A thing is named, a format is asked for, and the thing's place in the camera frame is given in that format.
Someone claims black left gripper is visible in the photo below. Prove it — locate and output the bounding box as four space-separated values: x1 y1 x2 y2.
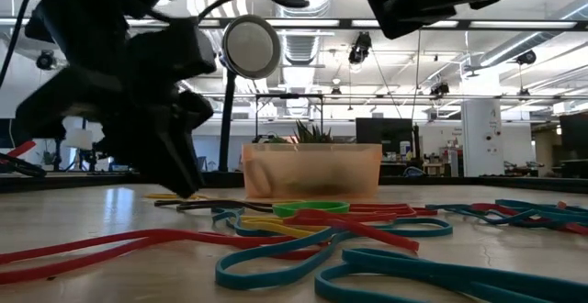
16 71 215 199

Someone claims yellow rubber band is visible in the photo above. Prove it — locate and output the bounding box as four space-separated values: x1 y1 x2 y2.
238 215 332 240
143 192 209 201

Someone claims red rubber band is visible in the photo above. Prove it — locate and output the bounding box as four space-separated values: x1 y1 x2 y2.
0 228 325 286
347 202 438 218
468 201 588 236
283 208 422 253

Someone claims teal rubber band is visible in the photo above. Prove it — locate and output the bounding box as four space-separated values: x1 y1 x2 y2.
314 246 588 303
214 226 344 292
494 197 588 218
367 217 455 240
209 207 298 240
425 203 588 229

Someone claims green rubber band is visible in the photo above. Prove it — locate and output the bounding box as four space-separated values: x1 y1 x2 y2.
271 200 351 219

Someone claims orange translucent plastic bin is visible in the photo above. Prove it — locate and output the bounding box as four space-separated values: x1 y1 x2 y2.
242 142 383 200

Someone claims black ceiling spotlight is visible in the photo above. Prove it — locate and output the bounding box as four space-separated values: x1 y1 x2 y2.
347 30 374 65
35 49 58 72
515 49 538 67
429 81 452 97

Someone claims white box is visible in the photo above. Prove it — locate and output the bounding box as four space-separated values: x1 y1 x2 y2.
63 128 106 152

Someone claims black slanted bar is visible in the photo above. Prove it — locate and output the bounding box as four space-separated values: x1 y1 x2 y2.
0 151 48 179

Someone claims red slanted bar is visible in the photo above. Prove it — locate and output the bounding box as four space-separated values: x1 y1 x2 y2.
7 140 38 159

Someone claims black desk lamp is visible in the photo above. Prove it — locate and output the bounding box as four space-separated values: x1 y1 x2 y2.
201 14 282 189

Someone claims small green potted plant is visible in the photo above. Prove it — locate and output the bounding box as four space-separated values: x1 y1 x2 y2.
268 118 335 146

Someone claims white pillar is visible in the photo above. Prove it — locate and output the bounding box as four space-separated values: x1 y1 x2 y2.
460 98 505 177

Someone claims black frame beam with lights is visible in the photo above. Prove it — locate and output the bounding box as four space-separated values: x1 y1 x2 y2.
0 16 588 32

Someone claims silver ventilation duct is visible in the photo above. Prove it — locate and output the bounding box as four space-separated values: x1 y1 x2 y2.
270 0 337 117

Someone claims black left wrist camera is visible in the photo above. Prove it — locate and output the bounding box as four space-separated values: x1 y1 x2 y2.
126 16 218 91

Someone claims black background rig frame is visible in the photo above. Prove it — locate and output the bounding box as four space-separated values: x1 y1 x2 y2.
254 92 325 144

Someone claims blue cable coil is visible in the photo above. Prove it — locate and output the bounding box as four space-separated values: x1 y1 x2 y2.
402 165 428 179

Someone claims black aluminium table frame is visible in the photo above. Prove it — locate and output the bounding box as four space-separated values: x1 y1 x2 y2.
0 172 588 196

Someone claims black hanging cable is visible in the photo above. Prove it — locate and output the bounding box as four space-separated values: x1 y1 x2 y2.
0 0 32 91

